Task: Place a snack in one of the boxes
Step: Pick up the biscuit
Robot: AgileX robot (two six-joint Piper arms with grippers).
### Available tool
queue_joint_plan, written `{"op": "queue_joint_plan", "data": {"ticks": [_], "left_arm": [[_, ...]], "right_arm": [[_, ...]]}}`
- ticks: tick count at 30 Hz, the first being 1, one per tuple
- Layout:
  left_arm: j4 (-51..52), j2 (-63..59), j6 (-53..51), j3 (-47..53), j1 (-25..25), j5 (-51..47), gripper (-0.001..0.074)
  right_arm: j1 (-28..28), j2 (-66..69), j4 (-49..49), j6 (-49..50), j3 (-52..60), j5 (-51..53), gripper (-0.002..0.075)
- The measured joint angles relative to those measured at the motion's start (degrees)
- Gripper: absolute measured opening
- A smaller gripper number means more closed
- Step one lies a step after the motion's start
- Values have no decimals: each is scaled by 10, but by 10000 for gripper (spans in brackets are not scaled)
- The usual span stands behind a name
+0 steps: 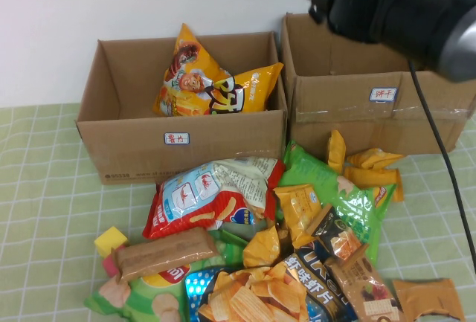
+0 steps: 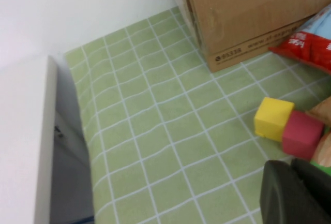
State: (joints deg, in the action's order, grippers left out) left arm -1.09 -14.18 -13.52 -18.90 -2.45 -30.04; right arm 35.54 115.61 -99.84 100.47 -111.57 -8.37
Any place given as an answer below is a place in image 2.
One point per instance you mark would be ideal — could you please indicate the green checked tablecloth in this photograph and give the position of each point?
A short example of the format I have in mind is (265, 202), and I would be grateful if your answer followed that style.
(168, 131)

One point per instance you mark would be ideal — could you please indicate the red shrimp stick snack bag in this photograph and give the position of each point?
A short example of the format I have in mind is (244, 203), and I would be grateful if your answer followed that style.
(310, 45)

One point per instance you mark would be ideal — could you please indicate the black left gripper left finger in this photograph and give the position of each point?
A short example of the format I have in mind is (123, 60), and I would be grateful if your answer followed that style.
(274, 195)

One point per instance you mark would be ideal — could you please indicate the white side table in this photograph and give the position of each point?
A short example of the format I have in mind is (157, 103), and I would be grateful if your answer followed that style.
(23, 136)

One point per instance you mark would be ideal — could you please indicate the yellow foam cube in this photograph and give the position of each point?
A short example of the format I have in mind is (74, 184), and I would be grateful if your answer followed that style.
(271, 120)

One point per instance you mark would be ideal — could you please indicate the cardboard box with printed number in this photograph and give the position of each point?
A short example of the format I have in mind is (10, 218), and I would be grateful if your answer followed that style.
(245, 19)

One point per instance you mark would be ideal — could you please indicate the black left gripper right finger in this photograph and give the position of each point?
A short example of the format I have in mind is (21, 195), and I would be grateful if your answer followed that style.
(314, 182)

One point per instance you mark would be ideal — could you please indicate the pink foam cube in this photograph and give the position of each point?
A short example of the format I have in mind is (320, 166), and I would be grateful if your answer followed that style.
(301, 136)

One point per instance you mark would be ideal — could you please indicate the green Lays chips bag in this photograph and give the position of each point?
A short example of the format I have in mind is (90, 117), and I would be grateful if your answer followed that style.
(324, 151)

